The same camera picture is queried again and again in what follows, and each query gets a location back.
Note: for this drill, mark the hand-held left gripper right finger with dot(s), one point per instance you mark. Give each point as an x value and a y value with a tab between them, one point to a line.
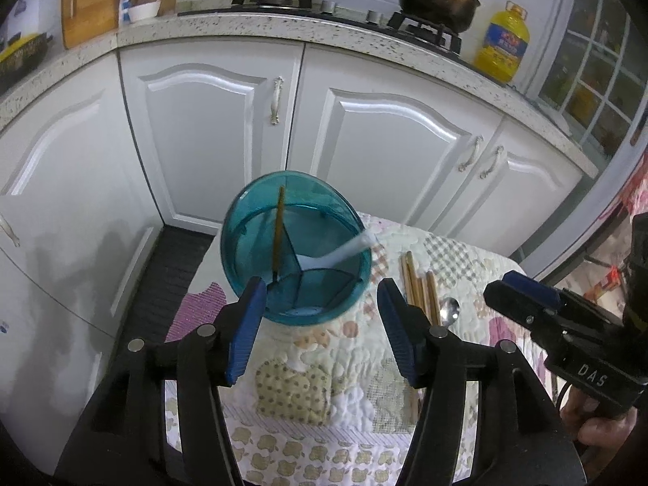
395	326

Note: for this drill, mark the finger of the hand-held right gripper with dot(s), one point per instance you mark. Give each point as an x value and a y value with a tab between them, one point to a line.
509	301
531	288

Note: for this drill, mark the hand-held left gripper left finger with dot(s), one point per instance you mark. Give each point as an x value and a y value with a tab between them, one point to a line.
248	326

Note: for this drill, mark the wooden chopstick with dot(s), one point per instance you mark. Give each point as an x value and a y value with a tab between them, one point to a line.
278	233
432	293
406	273
416	283

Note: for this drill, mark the metal spoon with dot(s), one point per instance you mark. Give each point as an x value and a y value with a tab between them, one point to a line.
449	309

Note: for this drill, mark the teal plastic utensil holder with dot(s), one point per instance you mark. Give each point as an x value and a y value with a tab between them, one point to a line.
243	235

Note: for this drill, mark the person's right hand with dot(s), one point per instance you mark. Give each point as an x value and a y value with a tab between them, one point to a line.
597	433

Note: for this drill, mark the patchwork quilt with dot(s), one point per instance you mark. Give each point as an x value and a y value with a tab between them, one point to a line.
314	364

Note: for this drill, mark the white plastic spoon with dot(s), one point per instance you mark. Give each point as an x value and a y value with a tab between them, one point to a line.
349	253

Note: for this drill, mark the white cabinet door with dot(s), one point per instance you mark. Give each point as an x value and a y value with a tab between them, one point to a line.
384	152
531	197
71	187
202	136

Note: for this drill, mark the black ribbed floor mat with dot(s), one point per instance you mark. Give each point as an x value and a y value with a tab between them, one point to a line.
167	273

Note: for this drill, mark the glass panel door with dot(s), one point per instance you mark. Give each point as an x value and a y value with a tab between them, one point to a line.
592	76

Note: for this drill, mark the yellow cooking oil bottle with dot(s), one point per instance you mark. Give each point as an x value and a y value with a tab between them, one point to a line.
502	43

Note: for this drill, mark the dark metal cooking pot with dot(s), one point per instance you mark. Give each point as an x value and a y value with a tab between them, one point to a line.
438	7

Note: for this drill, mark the speckled stone countertop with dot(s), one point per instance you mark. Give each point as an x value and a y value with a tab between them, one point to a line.
243	28

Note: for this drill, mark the black gas stove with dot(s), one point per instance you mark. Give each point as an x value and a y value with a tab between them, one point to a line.
349	17

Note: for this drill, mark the white bowl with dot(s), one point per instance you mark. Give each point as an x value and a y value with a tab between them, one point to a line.
146	10

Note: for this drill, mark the blue and white packet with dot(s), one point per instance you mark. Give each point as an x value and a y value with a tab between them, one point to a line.
125	2

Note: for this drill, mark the wooden cutting board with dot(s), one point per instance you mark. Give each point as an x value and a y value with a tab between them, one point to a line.
96	0

